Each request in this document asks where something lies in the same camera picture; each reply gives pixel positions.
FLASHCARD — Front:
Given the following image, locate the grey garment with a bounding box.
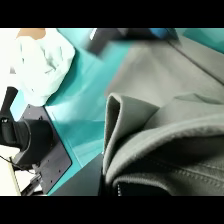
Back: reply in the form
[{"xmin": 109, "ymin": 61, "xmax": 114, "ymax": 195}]
[{"xmin": 101, "ymin": 39, "xmax": 224, "ymax": 197}]

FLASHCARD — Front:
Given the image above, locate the pale mint garment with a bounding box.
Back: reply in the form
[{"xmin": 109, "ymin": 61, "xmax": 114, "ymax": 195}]
[{"xmin": 12, "ymin": 28, "xmax": 77, "ymax": 108}]

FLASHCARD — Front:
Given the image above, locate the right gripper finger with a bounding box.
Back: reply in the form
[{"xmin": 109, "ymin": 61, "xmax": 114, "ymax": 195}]
[{"xmin": 49, "ymin": 153, "xmax": 105, "ymax": 197}]

